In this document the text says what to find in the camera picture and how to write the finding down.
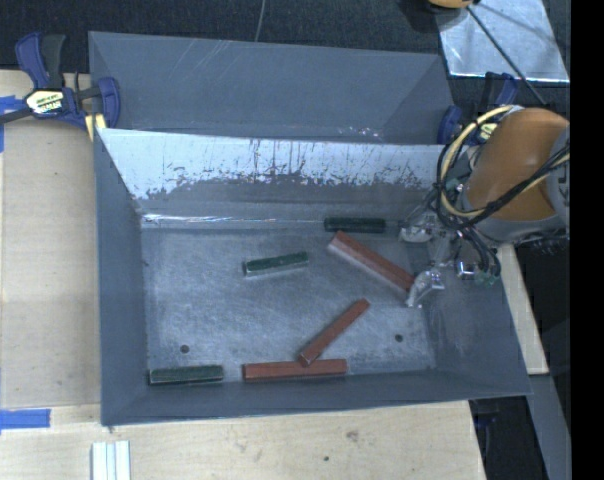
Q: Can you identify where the dark green flat block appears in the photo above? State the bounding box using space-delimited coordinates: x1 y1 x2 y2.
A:
241 250 311 280
323 216 387 235
148 364 226 386

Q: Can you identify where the red-brown flat block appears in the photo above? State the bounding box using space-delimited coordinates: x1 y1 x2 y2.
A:
241 358 349 384
297 297 372 368
326 230 417 295

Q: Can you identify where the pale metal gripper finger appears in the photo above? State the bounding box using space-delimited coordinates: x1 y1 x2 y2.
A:
405 266 446 310
398 216 437 243

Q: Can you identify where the pale wood flat board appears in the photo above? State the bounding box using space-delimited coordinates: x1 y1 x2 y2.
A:
0 121 103 410

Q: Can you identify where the grey metal bin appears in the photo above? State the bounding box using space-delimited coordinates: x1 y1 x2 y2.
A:
87 31 534 427

